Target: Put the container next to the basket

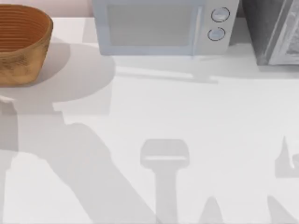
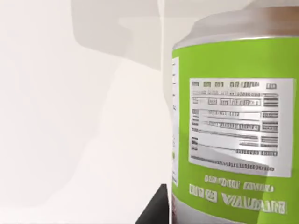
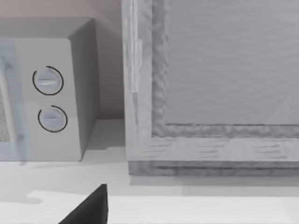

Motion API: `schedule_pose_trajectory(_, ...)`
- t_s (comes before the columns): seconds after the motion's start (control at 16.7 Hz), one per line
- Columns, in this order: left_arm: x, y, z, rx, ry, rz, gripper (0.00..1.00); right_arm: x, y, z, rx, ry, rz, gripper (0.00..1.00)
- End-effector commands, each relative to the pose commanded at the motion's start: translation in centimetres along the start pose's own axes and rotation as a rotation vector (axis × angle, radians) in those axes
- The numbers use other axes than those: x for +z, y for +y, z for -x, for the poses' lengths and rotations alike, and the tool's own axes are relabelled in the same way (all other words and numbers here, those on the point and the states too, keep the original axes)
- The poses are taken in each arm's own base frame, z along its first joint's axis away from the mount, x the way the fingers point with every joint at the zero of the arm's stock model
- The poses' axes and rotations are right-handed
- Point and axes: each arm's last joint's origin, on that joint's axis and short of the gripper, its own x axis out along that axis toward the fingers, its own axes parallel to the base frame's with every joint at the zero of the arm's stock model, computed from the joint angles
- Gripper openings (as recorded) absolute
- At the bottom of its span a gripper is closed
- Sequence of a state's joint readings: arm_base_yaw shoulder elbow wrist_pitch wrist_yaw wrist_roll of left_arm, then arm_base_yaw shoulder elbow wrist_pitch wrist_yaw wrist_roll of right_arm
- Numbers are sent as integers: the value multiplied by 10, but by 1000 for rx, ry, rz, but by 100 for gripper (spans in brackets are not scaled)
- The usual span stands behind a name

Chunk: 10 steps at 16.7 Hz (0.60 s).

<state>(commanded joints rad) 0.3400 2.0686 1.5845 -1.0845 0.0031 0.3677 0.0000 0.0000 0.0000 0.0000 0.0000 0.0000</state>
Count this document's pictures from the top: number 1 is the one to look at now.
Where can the microwave oven door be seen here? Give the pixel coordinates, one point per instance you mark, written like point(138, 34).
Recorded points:
point(149, 28)

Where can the pale microwave oven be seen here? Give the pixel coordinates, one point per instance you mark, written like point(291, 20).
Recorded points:
point(217, 45)

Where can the round microwave knob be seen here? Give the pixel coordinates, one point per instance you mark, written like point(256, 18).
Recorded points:
point(220, 14)
point(216, 34)

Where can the brown woven basket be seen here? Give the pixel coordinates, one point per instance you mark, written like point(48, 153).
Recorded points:
point(22, 51)

